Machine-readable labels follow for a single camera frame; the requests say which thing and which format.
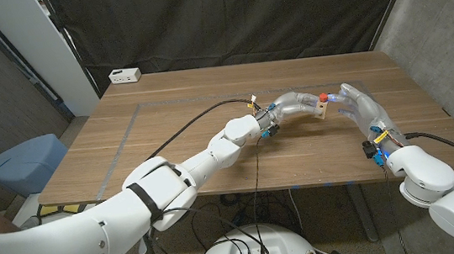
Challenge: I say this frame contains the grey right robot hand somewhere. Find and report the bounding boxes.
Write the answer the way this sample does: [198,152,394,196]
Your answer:
[326,77,409,172]

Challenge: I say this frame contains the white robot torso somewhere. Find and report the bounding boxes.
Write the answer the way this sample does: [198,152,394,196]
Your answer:
[195,218,320,254]

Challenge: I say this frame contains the grey table leg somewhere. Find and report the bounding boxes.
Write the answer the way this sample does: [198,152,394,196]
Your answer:
[345,182,379,245]

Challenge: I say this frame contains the white table leg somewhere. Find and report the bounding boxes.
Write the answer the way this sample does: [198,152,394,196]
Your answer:
[136,236,150,254]

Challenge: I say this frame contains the black floor cable tangle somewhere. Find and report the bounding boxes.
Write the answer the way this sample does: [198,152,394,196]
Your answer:
[187,185,308,254]

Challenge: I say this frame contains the blue padded stool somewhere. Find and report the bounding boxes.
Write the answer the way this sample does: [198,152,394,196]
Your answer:
[0,131,73,201]

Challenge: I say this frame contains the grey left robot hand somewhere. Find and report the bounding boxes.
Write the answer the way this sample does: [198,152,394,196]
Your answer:
[252,88,326,138]

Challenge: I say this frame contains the white floor cable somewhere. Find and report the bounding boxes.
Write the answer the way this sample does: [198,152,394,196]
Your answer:
[287,187,305,235]

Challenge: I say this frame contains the small wooden block with holes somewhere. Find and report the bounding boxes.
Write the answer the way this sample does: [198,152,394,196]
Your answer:
[313,99,330,121]

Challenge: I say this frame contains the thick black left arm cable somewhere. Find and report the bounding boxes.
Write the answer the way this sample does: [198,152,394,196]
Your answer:
[140,97,261,161]

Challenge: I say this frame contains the black curtain backdrop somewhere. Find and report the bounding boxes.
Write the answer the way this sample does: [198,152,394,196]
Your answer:
[46,0,420,99]

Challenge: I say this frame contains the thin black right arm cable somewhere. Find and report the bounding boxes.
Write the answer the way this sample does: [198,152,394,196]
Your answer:
[382,164,411,254]

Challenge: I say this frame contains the white power strip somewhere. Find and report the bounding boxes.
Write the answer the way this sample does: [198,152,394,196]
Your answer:
[107,66,143,86]

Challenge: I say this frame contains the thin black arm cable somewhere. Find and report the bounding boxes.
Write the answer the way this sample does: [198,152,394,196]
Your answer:
[382,164,411,254]
[155,135,275,254]

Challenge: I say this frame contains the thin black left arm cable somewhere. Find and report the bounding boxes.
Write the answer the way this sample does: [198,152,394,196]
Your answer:
[155,135,275,254]

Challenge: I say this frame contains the white cabinet panel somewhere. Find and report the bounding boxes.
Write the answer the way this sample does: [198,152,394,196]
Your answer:
[0,0,102,125]

